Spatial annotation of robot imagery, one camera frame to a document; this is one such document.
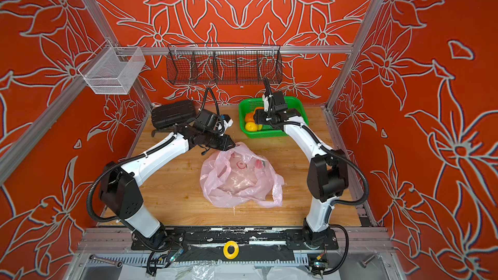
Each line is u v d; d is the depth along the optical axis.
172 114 1.07
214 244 0.73
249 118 1.07
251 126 1.01
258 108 0.86
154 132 1.07
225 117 0.76
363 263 0.67
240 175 0.91
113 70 0.92
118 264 0.68
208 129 0.66
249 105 1.10
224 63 0.98
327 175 0.47
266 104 0.79
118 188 0.43
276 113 0.67
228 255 0.68
